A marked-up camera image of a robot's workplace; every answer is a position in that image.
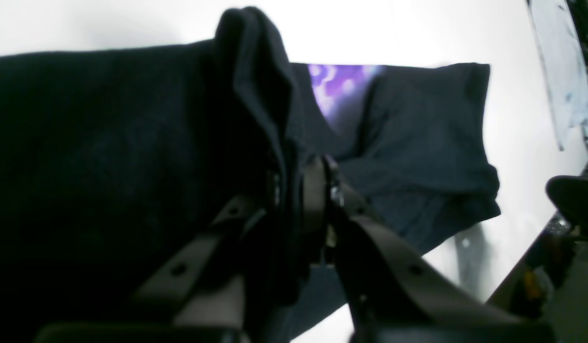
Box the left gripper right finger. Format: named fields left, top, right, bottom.
left=301, top=155, right=556, bottom=343

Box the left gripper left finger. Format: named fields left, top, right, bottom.
left=34, top=171, right=281, bottom=343

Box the black T-shirt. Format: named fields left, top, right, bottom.
left=0, top=7, right=500, bottom=343

